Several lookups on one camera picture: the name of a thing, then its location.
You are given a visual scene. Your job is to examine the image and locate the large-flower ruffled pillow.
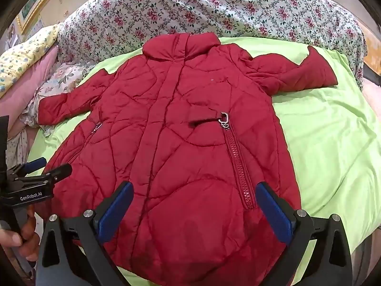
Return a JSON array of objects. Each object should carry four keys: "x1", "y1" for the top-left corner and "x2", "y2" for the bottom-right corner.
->
[{"x1": 6, "y1": 62, "x2": 100, "y2": 167}]

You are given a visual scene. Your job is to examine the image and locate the yellow printed pillow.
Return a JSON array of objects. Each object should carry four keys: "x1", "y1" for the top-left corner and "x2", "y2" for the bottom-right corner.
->
[{"x1": 0, "y1": 24, "x2": 60, "y2": 99}]

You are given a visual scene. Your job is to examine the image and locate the light green blanket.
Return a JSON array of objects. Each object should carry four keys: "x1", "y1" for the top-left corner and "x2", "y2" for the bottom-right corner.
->
[{"x1": 25, "y1": 37, "x2": 381, "y2": 286}]

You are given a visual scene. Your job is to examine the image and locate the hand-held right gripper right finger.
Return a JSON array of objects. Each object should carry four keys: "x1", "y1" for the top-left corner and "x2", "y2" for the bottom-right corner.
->
[{"x1": 255, "y1": 181, "x2": 353, "y2": 286}]

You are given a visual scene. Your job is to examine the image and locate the gold picture frame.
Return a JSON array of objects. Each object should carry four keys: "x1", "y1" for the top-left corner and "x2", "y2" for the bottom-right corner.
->
[{"x1": 16, "y1": 0, "x2": 72, "y2": 34}]

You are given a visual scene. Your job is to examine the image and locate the pink bed sheet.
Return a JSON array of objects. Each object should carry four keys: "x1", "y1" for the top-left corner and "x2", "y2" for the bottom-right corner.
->
[{"x1": 361, "y1": 77, "x2": 381, "y2": 120}]

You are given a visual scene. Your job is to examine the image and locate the red quilted jacket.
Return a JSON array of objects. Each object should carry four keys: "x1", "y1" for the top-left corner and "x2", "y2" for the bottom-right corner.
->
[{"x1": 38, "y1": 32, "x2": 339, "y2": 286}]

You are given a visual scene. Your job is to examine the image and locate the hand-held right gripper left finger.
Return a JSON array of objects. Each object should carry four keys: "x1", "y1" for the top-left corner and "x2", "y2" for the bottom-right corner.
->
[{"x1": 36, "y1": 181, "x2": 134, "y2": 286}]

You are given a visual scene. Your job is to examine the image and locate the person's left hand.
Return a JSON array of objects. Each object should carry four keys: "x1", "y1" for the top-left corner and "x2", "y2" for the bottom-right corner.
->
[{"x1": 0, "y1": 207, "x2": 41, "y2": 257}]

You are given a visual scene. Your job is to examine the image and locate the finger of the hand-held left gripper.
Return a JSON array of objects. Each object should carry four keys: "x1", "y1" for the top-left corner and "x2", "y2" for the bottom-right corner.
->
[
  {"x1": 7, "y1": 157, "x2": 47, "y2": 177},
  {"x1": 13, "y1": 163, "x2": 73, "y2": 187}
]

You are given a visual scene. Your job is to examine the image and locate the pink pillow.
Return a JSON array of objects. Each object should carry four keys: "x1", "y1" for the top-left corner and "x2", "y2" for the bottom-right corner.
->
[{"x1": 0, "y1": 46, "x2": 60, "y2": 139}]

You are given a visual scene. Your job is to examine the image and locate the rose print floral quilt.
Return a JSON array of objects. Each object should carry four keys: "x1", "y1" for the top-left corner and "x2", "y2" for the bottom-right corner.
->
[{"x1": 56, "y1": 0, "x2": 366, "y2": 91}]

